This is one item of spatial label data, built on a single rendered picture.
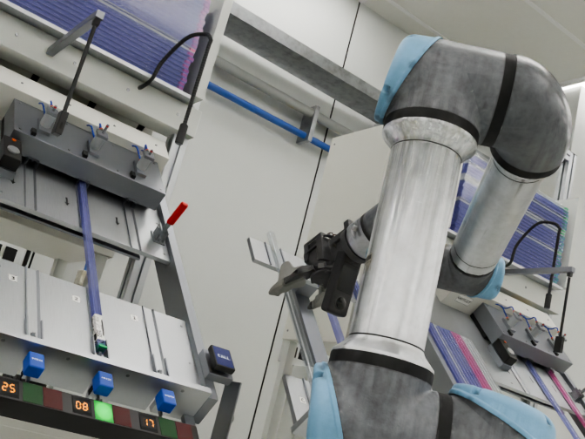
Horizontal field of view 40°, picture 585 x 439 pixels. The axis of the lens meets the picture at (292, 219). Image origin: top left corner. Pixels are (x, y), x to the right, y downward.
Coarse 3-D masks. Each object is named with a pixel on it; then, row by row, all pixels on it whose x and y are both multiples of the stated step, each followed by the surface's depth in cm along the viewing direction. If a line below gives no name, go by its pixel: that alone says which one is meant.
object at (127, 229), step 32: (0, 128) 162; (0, 192) 144; (32, 192) 150; (64, 192) 157; (96, 192) 165; (64, 224) 149; (96, 224) 155; (128, 224) 163; (128, 256) 163; (160, 256) 161
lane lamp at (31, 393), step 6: (24, 384) 111; (30, 384) 112; (24, 390) 110; (30, 390) 111; (36, 390) 112; (42, 390) 112; (24, 396) 109; (30, 396) 110; (36, 396) 111; (42, 396) 111; (36, 402) 110; (42, 402) 111
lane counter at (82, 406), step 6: (72, 396) 115; (72, 402) 114; (78, 402) 115; (84, 402) 116; (90, 402) 116; (72, 408) 113; (78, 408) 114; (84, 408) 115; (90, 408) 115; (84, 414) 114; (90, 414) 114
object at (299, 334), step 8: (272, 232) 171; (272, 240) 168; (272, 248) 167; (280, 256) 165; (280, 264) 163; (288, 296) 155; (288, 304) 154; (296, 312) 153; (296, 320) 151; (296, 328) 149; (296, 336) 148; (304, 336) 148; (304, 344) 146; (304, 352) 145; (304, 360) 144; (312, 360) 144; (312, 368) 142; (312, 376) 140
